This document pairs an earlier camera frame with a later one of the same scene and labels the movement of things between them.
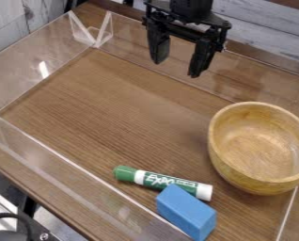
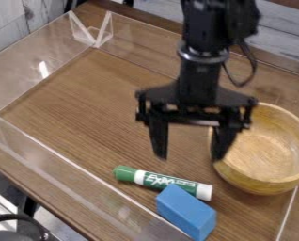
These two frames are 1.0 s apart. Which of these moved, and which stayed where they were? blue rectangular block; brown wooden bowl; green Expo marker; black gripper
Moved: black gripper
Stayed: brown wooden bowl; green Expo marker; blue rectangular block
